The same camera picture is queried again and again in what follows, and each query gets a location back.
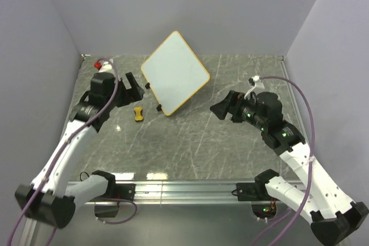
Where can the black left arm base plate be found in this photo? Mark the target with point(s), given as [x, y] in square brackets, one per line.
[123, 191]

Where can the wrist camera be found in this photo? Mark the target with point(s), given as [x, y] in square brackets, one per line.
[256, 84]
[104, 65]

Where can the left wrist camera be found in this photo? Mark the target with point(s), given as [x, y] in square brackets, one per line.
[104, 65]

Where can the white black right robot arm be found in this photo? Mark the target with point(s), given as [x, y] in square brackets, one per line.
[331, 213]

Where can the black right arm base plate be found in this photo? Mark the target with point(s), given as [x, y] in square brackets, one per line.
[250, 192]

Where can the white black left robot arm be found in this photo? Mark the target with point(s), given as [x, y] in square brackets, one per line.
[49, 199]

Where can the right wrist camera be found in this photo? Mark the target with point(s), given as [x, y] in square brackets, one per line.
[256, 84]

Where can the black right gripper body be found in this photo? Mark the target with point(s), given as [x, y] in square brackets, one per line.
[246, 110]

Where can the aluminium rail frame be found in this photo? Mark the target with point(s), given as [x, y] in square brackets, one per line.
[153, 192]

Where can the yellow framed whiteboard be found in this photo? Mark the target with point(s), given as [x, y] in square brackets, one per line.
[174, 73]

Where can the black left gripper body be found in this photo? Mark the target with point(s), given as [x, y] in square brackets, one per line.
[115, 103]

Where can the yellow and black eraser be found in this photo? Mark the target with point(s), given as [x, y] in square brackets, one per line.
[138, 117]

